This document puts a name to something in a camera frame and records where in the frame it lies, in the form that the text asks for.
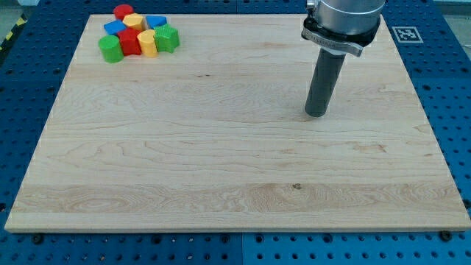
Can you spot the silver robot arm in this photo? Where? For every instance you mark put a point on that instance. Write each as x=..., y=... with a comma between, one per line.
x=342, y=26

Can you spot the wooden board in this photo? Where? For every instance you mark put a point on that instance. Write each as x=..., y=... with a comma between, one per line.
x=214, y=138

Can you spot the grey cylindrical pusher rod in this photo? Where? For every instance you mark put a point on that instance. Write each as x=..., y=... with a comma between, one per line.
x=326, y=73

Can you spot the green star block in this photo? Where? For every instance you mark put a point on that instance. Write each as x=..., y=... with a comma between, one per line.
x=166, y=38

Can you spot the blue triangle block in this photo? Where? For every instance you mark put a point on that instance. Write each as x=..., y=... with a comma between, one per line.
x=155, y=21

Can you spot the green cylinder block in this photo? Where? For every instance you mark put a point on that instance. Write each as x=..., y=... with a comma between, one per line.
x=111, y=49

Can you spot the yellow hexagon block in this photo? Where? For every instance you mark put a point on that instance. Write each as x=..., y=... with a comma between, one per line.
x=134, y=21

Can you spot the blue cube block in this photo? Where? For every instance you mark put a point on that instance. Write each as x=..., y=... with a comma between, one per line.
x=114, y=27

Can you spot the red cylinder block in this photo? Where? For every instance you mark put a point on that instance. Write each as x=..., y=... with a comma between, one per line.
x=121, y=10

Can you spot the white fiducial marker tag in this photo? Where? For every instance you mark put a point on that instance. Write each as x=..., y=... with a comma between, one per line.
x=407, y=34

